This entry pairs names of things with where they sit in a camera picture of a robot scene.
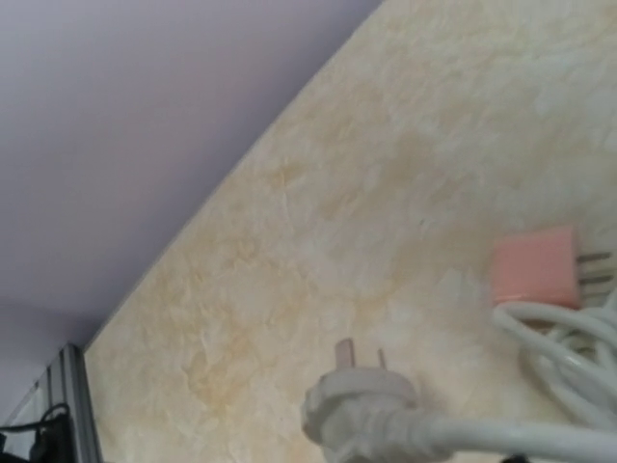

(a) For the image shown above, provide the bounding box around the pink plug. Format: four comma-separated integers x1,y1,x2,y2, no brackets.
491,225,616,310

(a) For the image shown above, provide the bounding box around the white bundled cable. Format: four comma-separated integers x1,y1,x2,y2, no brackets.
302,337,617,463

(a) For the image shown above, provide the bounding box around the left aluminium frame post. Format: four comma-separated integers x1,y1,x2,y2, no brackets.
0,341,105,463

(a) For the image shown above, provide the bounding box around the white coiled power cable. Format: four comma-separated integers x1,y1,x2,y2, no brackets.
491,288,617,430

